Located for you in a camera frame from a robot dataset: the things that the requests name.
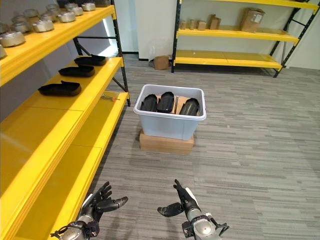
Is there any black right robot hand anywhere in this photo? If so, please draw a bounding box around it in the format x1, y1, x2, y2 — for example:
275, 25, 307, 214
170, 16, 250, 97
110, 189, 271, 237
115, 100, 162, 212
157, 179, 202, 218

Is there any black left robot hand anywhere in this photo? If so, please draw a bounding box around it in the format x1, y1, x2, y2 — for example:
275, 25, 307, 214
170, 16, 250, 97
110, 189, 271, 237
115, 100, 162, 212
81, 181, 129, 223

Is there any flat cardboard box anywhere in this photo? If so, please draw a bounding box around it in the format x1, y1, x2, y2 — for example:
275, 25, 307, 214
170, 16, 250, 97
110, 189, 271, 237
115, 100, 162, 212
139, 131, 195, 156

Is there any grey plastic box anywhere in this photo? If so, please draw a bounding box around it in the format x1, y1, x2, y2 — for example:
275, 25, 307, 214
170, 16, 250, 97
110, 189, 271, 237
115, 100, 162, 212
133, 84, 208, 141

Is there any yellow shelf rack with parts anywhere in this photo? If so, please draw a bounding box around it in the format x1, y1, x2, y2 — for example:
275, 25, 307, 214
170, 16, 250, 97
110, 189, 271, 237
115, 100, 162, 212
0, 0, 132, 240

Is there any square cardboard box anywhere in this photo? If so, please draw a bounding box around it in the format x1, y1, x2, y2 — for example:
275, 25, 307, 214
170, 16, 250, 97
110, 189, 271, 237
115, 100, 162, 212
153, 55, 170, 71

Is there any yellow shelf rack with boxes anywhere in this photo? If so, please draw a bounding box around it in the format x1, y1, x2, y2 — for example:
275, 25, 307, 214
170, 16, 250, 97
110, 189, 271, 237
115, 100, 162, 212
171, 0, 320, 79

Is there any medium brown cardboard box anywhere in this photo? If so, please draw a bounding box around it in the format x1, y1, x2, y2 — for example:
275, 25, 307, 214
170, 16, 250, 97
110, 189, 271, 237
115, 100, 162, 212
208, 14, 222, 31

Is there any large labelled cardboard box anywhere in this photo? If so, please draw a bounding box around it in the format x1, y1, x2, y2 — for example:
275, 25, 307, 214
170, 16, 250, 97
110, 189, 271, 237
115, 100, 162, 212
240, 7, 267, 34

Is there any black sole-shaped part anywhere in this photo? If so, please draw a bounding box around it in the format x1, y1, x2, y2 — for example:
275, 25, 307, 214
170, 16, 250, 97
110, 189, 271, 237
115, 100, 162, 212
58, 65, 96, 78
37, 80, 82, 97
140, 94, 159, 113
156, 91, 176, 114
179, 97, 201, 117
73, 54, 108, 67

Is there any clear plastic bag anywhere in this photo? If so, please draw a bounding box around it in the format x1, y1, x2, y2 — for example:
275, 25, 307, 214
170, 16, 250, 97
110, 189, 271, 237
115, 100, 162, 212
147, 36, 174, 62

